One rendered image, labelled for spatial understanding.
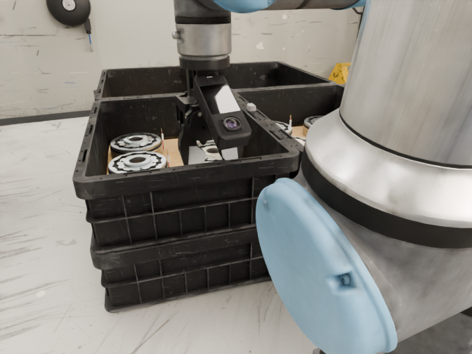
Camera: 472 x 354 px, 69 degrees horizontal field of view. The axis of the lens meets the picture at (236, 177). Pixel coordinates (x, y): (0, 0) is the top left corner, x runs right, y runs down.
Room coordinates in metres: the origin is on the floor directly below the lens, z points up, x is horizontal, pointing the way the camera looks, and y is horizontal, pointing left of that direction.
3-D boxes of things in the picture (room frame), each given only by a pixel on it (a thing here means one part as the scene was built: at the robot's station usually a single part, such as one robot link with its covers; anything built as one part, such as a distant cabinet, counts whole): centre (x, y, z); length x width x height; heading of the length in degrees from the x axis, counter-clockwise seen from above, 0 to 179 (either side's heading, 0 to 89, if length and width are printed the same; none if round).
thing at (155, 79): (0.97, 0.22, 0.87); 0.40 x 0.30 x 0.11; 17
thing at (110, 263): (0.59, 0.11, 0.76); 0.40 x 0.30 x 0.12; 17
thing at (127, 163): (0.56, 0.18, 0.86); 0.05 x 0.05 x 0.01
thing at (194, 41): (0.51, 0.05, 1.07); 0.08 x 0.08 x 0.05
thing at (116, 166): (0.56, 0.18, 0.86); 0.10 x 0.10 x 0.01
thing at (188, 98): (0.51, 0.05, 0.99); 0.09 x 0.08 x 0.12; 23
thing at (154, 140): (0.67, 0.21, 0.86); 0.10 x 0.10 x 0.01
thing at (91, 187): (0.59, 0.11, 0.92); 0.40 x 0.30 x 0.02; 17
